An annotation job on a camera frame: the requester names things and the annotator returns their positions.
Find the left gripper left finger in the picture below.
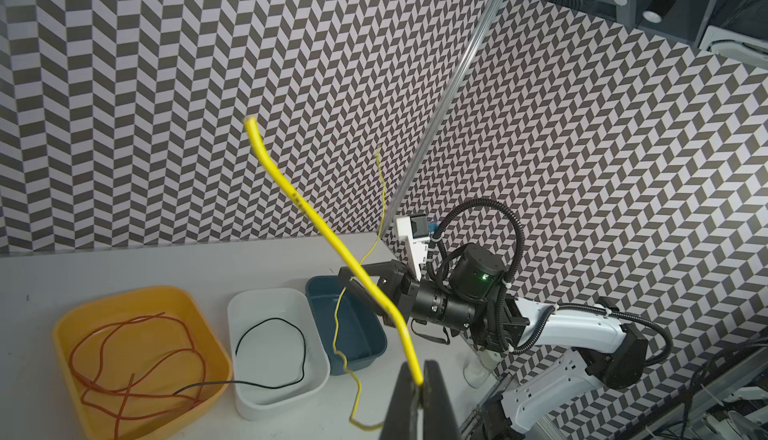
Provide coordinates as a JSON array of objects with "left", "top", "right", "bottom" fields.
[{"left": 379, "top": 363, "right": 421, "bottom": 440}]

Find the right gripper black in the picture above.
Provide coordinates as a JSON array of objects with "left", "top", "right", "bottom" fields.
[{"left": 337, "top": 259, "right": 424, "bottom": 324}]

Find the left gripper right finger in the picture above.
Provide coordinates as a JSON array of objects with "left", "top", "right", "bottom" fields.
[{"left": 422, "top": 360, "right": 461, "bottom": 440}]

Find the dark brown wire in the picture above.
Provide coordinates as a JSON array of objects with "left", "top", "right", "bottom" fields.
[{"left": 172, "top": 317, "right": 308, "bottom": 397}]

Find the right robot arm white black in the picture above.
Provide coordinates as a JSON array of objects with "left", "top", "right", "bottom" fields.
[{"left": 365, "top": 198, "right": 673, "bottom": 439}]

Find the white lidded jar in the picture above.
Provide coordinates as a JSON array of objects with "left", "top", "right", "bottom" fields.
[{"left": 463, "top": 351, "right": 501, "bottom": 389}]

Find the teal plastic bin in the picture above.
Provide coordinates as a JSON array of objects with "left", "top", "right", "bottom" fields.
[{"left": 305, "top": 276, "right": 388, "bottom": 376}]

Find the white plastic bin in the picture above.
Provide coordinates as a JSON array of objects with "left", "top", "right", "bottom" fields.
[{"left": 227, "top": 288, "right": 330, "bottom": 421}]

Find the yellow plastic bin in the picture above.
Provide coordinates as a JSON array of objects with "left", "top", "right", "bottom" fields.
[{"left": 52, "top": 286, "right": 233, "bottom": 439}]

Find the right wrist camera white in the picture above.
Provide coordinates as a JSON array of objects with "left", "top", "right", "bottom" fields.
[{"left": 395, "top": 213, "right": 436, "bottom": 282}]

